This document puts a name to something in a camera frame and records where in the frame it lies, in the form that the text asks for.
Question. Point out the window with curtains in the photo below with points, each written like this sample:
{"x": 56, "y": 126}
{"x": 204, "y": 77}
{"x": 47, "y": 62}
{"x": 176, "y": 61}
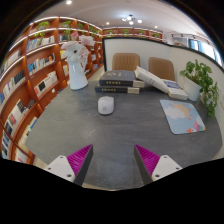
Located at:
{"x": 206, "y": 50}

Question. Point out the orange wooden bookshelf unit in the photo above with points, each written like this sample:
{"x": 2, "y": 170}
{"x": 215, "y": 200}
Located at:
{"x": 43, "y": 83}

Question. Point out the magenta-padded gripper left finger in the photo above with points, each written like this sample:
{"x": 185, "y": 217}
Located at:
{"x": 61, "y": 166}

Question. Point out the white partition with black edge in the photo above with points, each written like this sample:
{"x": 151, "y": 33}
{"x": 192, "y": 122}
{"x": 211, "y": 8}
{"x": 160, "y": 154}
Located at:
{"x": 153, "y": 48}

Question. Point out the ceiling lights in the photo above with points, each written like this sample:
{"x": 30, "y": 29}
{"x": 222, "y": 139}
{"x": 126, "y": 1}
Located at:
{"x": 130, "y": 22}

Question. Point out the thick white book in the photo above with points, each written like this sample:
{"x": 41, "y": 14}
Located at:
{"x": 150, "y": 78}

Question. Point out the green plant in white pot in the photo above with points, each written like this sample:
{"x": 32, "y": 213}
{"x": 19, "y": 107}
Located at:
{"x": 200, "y": 78}

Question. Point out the white vase with pink flowers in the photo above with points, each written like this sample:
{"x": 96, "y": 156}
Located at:
{"x": 77, "y": 73}

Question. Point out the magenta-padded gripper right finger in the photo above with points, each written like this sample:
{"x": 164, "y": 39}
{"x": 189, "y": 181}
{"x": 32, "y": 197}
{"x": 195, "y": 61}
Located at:
{"x": 165, "y": 166}

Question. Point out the thick dark hardcover book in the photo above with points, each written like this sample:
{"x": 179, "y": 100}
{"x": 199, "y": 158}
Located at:
{"x": 118, "y": 77}
{"x": 113, "y": 89}

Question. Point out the light grey computer mouse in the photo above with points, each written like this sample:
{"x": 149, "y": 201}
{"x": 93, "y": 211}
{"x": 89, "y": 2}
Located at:
{"x": 106, "y": 106}

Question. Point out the light blue cartoon mouse pad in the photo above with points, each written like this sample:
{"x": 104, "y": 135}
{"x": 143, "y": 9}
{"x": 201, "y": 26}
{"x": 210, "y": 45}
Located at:
{"x": 181, "y": 116}

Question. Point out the tan upholstered chair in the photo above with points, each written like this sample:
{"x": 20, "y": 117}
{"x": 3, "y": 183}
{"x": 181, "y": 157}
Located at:
{"x": 162, "y": 66}
{"x": 126, "y": 61}

